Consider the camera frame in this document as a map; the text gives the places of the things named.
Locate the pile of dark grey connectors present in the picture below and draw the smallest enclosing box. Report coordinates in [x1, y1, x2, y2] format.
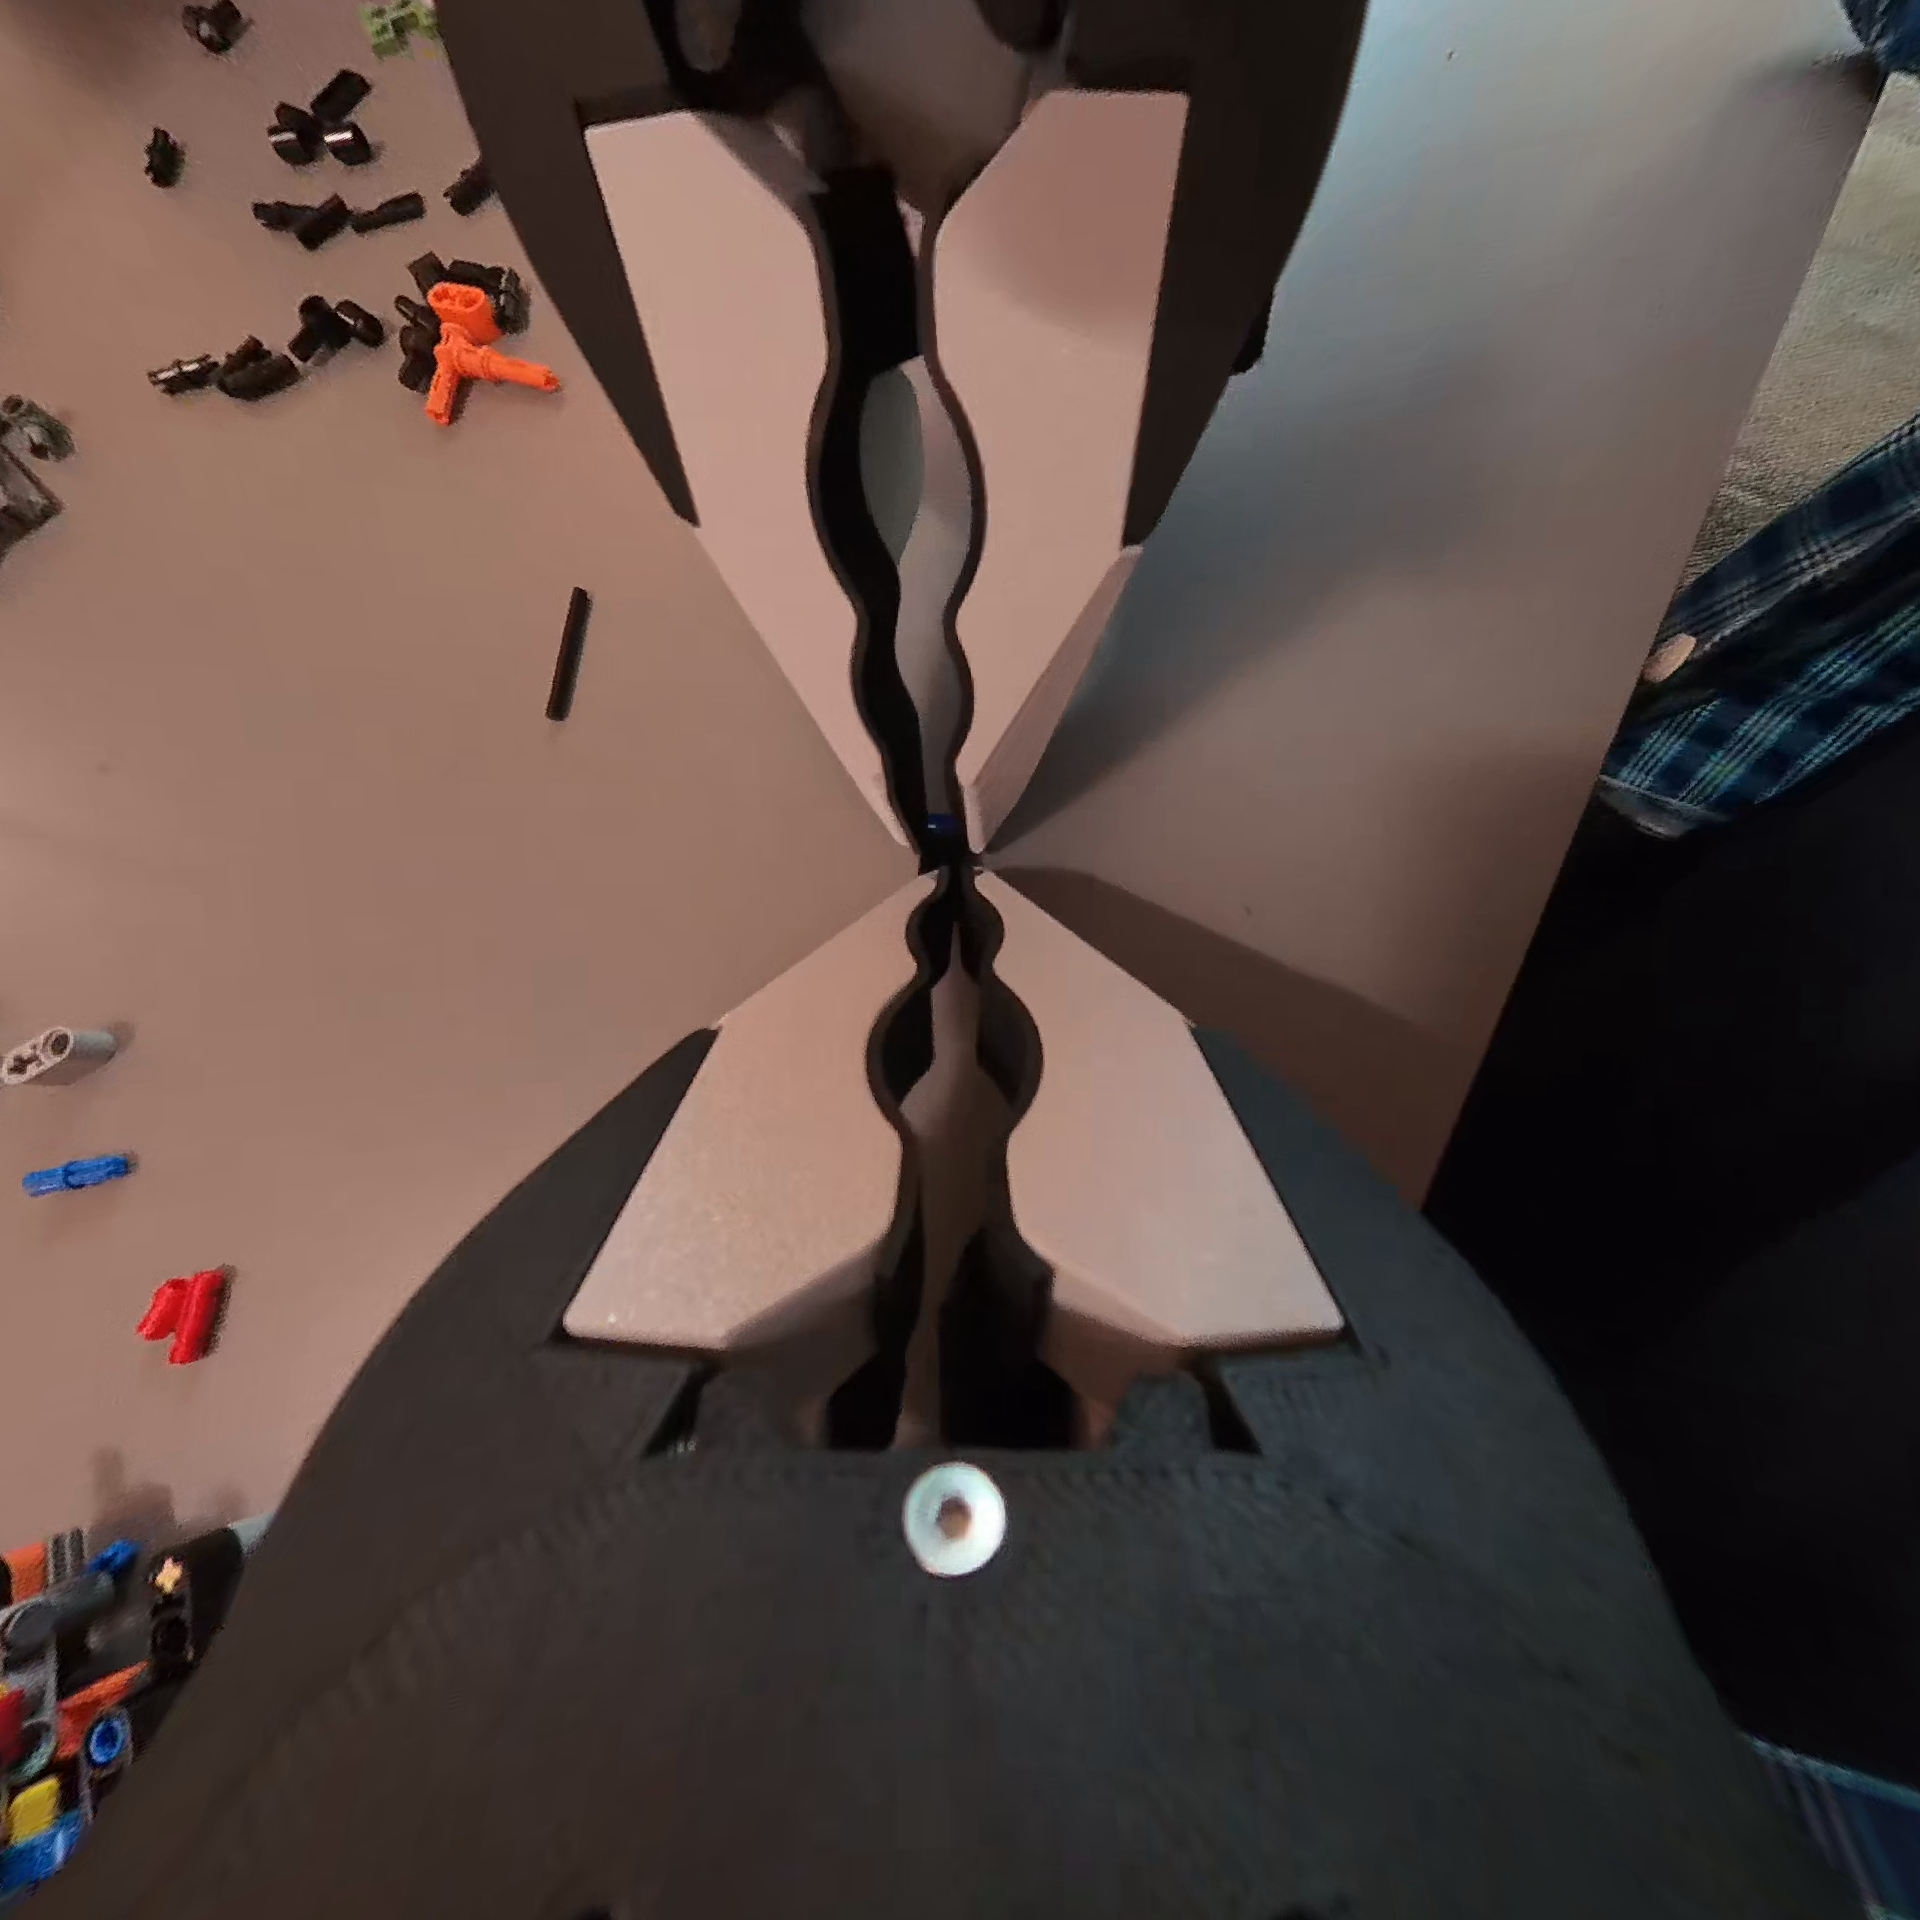
[0, 393, 76, 568]

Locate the red lego connector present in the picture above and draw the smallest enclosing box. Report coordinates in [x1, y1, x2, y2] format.
[135, 1266, 228, 1364]

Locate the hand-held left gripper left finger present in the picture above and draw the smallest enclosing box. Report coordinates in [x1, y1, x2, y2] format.
[561, 874, 935, 1445]

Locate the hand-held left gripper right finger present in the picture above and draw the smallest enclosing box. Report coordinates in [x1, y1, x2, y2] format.
[972, 870, 1344, 1414]

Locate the light grey lego bush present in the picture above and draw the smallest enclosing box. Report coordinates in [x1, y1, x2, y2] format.
[0, 1025, 121, 1086]

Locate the pile of black pins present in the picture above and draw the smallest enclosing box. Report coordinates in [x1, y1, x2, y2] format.
[141, 66, 536, 401]

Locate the partly built lego model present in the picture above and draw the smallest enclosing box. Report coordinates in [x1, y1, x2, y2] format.
[0, 1515, 273, 1896]

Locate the person's right forearm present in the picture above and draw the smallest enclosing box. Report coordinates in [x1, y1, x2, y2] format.
[1598, 420, 1920, 836]

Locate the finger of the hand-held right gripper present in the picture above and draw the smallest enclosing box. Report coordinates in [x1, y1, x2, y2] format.
[929, 86, 1193, 874]
[582, 105, 940, 874]

